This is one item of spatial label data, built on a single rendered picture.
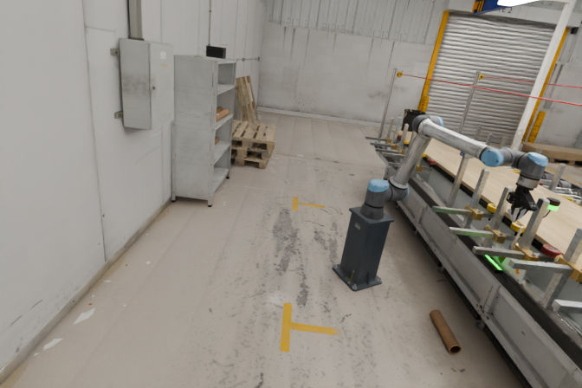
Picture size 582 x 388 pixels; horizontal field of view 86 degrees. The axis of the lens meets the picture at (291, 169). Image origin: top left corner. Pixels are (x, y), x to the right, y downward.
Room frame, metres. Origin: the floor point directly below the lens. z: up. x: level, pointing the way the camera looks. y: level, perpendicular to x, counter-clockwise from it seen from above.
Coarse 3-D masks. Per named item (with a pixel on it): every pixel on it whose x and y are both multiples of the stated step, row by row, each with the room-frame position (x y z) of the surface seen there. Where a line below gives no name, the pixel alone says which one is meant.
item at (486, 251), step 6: (474, 246) 1.49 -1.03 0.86; (474, 252) 1.47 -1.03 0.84; (480, 252) 1.46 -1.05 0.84; (486, 252) 1.47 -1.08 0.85; (492, 252) 1.47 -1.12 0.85; (498, 252) 1.47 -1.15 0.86; (504, 252) 1.47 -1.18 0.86; (510, 252) 1.48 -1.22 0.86; (516, 252) 1.49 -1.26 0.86; (516, 258) 1.48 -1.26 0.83; (522, 258) 1.48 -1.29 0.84; (540, 258) 1.48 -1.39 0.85; (546, 258) 1.48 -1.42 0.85; (552, 258) 1.48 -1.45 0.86
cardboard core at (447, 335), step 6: (432, 312) 1.87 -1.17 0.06; (438, 312) 1.86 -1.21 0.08; (432, 318) 1.83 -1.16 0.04; (438, 318) 1.80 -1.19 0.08; (438, 324) 1.76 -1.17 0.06; (444, 324) 1.74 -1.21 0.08; (438, 330) 1.73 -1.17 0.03; (444, 330) 1.70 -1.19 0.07; (450, 330) 1.70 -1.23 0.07; (444, 336) 1.66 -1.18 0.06; (450, 336) 1.64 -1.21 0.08; (444, 342) 1.64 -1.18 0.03; (450, 342) 1.60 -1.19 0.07; (456, 342) 1.60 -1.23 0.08; (450, 348) 1.58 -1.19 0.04; (456, 348) 1.60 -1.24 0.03
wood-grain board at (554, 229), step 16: (432, 144) 3.77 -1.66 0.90; (448, 160) 3.08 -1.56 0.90; (480, 160) 3.27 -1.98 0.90; (464, 176) 2.62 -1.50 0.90; (496, 176) 2.76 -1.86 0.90; (512, 176) 2.83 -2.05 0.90; (496, 192) 2.30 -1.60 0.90; (544, 192) 2.46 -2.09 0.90; (560, 208) 2.15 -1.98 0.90; (576, 208) 2.19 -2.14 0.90; (544, 224) 1.81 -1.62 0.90; (560, 224) 1.85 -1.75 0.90; (576, 224) 1.88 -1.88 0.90; (544, 240) 1.60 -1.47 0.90; (560, 240) 1.62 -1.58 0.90
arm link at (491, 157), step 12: (420, 120) 2.05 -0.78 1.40; (420, 132) 2.03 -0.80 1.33; (432, 132) 1.95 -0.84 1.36; (444, 132) 1.89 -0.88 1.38; (456, 144) 1.79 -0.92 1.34; (468, 144) 1.74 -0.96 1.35; (480, 144) 1.70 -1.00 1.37; (480, 156) 1.66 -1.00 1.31; (492, 156) 1.59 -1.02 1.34; (504, 156) 1.59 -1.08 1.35
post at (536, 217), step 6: (540, 198) 1.54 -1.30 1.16; (540, 204) 1.52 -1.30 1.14; (546, 204) 1.52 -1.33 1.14; (540, 210) 1.52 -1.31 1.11; (534, 216) 1.53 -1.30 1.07; (540, 216) 1.52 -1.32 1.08; (528, 222) 1.55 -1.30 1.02; (534, 222) 1.51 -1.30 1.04; (540, 222) 1.52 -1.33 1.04; (528, 228) 1.53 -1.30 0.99; (534, 228) 1.52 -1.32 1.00; (528, 234) 1.52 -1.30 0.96; (534, 234) 1.52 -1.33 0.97; (522, 240) 1.54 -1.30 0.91; (528, 240) 1.52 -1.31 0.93; (522, 246) 1.52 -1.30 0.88; (528, 246) 1.52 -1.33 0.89
